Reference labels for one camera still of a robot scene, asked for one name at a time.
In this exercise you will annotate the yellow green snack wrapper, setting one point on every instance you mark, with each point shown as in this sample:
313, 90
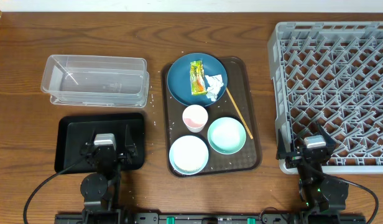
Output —
197, 78

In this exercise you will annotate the wooden chopstick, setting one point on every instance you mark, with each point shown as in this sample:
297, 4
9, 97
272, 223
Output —
239, 113

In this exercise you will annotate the light blue bowl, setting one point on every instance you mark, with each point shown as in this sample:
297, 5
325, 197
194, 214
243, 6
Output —
188, 155

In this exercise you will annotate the clear plastic waste bin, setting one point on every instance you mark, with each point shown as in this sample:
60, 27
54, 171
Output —
91, 80

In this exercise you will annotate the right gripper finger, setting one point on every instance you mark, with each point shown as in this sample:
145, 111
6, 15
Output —
330, 142
280, 145

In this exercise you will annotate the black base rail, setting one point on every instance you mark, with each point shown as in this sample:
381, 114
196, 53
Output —
154, 218

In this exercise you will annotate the grey dishwasher rack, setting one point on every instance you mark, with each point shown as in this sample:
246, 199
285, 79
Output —
331, 73

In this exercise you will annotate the dark blue plate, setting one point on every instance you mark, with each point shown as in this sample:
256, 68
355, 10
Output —
178, 78

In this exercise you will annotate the brown serving tray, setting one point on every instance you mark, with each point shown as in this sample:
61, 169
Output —
250, 155

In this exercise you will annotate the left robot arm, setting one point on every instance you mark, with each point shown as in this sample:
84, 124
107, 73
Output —
100, 190

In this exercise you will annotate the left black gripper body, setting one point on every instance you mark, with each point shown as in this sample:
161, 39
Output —
118, 162

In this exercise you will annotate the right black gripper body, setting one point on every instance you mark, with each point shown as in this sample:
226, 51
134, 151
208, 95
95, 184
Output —
295, 157

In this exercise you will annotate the mint green bowl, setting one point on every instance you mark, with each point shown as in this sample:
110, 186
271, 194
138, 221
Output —
226, 135

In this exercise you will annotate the white tissue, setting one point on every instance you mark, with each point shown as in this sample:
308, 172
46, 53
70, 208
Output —
215, 83

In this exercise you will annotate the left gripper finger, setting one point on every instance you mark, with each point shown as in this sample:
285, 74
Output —
129, 143
90, 137

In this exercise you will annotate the black rectangular tray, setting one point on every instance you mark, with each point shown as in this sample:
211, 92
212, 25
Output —
75, 131

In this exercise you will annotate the white pink paper cup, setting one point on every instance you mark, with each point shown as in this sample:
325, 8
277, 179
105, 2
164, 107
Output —
195, 117

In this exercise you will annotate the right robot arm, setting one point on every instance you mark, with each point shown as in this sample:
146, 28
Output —
324, 194

